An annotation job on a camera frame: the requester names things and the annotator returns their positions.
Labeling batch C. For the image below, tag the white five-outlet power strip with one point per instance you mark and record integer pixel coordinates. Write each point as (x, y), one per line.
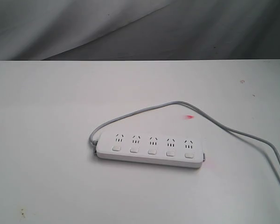
(185, 152)

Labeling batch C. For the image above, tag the grey backdrop cloth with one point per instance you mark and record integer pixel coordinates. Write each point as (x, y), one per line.
(87, 30)

